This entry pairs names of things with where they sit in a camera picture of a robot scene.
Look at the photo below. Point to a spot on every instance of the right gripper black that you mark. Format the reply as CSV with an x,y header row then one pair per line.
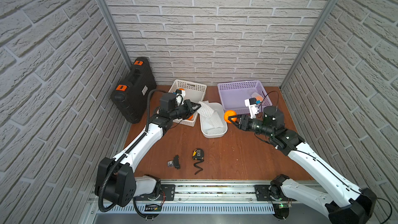
x,y
243,122

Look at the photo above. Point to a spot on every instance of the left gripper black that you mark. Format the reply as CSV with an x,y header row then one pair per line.
x,y
188,108

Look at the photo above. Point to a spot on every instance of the white foam net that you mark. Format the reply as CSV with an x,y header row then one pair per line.
x,y
216,125
205,110

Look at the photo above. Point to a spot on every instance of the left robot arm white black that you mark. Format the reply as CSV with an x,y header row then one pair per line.
x,y
116,183

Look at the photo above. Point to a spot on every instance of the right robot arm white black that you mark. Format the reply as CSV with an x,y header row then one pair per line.
x,y
342,202

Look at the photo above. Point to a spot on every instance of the white perforated plastic basket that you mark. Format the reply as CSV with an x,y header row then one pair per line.
x,y
194,92

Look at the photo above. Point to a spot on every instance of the white plastic tub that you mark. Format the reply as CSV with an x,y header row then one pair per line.
x,y
217,107

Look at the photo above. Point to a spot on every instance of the purple perforated plastic basket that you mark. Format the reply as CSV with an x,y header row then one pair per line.
x,y
234,94

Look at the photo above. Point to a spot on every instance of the yellow black tape measure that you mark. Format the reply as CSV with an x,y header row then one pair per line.
x,y
198,154

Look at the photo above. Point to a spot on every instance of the small black gripper part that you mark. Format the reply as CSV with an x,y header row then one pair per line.
x,y
174,163

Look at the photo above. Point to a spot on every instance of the black plastic tool case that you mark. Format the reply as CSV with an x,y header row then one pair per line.
x,y
131,93

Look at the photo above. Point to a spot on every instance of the aluminium mounting rail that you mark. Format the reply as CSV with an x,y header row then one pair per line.
x,y
183,196

